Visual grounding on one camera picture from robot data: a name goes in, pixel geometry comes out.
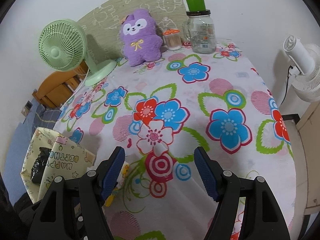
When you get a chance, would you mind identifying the yellow cartoon tissue pack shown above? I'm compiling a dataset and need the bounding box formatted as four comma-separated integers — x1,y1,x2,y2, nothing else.
104,161,130,207

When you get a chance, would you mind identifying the purple plush toy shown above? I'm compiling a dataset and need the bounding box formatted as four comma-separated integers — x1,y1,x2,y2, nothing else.
120,9,163,67

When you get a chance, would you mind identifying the black plastic bag bundle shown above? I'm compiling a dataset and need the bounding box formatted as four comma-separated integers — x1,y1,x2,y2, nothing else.
30,147,52,184

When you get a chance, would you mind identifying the grey plaid pillow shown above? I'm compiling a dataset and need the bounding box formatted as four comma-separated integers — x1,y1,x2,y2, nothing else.
23,102,61,132

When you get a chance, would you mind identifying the floral tablecloth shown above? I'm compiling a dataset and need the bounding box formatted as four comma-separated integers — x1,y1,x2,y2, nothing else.
54,40,296,239

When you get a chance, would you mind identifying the green desk fan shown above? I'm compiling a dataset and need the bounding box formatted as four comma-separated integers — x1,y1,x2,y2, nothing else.
38,19,117,87

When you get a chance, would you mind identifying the glass jar with green cup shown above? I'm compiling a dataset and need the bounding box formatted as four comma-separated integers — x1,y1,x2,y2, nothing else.
183,0,216,54

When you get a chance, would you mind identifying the wall socket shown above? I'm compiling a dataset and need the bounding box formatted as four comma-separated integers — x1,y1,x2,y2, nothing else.
24,101,33,110

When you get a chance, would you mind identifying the white standing fan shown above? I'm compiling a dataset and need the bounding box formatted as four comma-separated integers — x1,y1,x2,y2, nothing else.
277,35,319,106

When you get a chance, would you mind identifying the cotton swab jar orange lid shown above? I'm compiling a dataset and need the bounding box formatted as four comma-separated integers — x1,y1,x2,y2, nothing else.
163,29,182,50

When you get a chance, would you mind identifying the beige door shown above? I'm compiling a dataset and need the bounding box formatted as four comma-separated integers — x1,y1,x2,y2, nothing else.
285,102,319,215

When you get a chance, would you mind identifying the green patterned board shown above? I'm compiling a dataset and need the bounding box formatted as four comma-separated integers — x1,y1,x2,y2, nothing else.
76,0,192,63

